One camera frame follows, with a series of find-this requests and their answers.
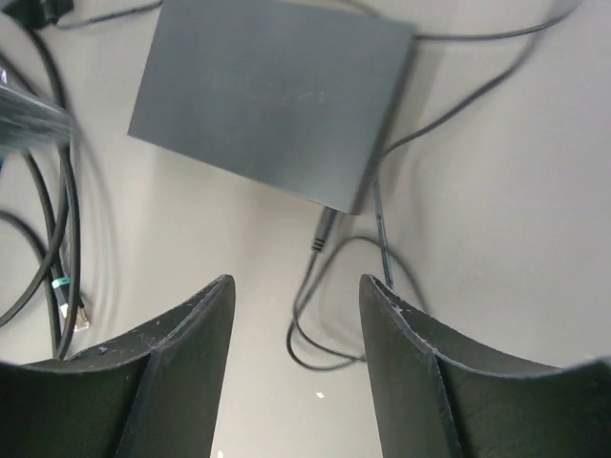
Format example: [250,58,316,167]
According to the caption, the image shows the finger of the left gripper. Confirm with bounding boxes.
[1,85,73,156]

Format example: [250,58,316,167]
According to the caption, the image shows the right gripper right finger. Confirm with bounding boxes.
[359,275,610,457]

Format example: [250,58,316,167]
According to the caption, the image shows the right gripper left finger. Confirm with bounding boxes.
[1,275,236,457]

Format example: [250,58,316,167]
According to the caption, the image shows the thin black power cord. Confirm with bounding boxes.
[285,0,574,371]

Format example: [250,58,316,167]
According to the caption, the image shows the black network switch box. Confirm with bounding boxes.
[128,1,414,215]

